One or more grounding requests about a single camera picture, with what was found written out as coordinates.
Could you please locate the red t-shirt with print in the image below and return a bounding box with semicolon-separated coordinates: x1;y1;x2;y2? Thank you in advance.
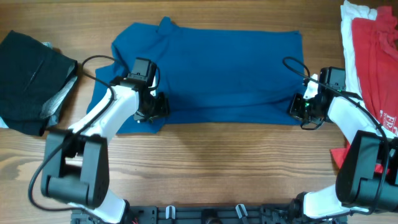
330;6;398;174

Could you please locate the left black cable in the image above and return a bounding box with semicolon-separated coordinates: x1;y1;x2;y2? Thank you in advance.
27;55;131;224

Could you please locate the white garment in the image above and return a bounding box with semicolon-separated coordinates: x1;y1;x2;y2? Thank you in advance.
340;0;377;97

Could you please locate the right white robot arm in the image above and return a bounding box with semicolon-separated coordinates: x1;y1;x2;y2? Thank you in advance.
302;130;397;220

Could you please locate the black folded garment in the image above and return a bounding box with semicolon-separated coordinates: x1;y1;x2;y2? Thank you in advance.
1;30;78;136

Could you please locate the black cable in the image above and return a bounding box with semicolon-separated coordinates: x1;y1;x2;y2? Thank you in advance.
282;56;391;216
27;55;131;224

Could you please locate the grey folded garment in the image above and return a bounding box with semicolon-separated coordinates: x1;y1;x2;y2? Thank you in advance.
40;76;78;128

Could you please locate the blue t-shirt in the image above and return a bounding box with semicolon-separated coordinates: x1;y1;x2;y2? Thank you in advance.
89;17;305;134

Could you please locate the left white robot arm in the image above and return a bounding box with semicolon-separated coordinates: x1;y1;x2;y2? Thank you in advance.
40;78;170;223

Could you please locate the right black cable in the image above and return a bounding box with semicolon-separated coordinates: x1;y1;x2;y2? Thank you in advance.
282;56;391;216

